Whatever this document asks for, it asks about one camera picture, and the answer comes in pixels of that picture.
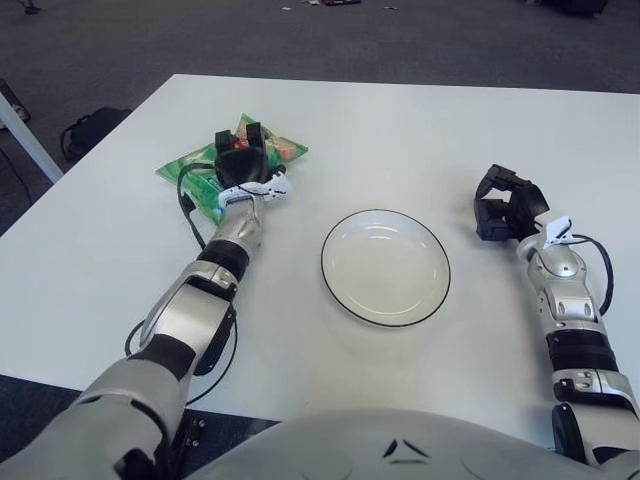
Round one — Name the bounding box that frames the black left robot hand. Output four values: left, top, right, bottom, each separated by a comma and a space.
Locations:
213, 121, 289, 189

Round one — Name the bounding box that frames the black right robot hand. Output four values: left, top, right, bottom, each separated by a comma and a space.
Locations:
473, 163, 550, 242

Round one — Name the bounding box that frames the green chips snack bag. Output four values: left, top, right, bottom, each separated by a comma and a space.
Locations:
154, 112, 310, 225

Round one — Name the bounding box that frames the white plate with black rim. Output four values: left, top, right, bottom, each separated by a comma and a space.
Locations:
320, 208, 452, 330

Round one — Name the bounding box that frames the black backpack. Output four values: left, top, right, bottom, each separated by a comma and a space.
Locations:
59, 107, 134, 161

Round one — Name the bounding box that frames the large black floor object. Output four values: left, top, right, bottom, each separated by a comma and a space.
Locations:
542, 0, 610, 16

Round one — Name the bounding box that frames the white table leg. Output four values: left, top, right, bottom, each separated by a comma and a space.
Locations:
0, 92, 64, 185

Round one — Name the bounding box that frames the dark object beside table leg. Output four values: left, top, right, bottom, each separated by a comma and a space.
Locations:
0, 78, 31, 122

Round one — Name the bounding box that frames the black bar with screws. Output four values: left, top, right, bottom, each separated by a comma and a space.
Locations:
172, 412, 206, 476

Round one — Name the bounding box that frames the grey robot torso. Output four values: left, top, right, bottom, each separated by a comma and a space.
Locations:
184, 407, 640, 480

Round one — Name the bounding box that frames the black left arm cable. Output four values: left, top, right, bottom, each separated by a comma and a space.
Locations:
124, 162, 266, 406

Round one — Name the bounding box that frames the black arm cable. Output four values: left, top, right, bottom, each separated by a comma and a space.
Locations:
124, 162, 266, 406
574, 234, 615, 316

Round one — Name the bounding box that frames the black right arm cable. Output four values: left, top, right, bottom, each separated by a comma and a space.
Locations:
574, 234, 615, 316

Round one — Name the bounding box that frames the thin black floor cable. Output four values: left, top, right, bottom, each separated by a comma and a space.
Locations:
0, 149, 31, 206

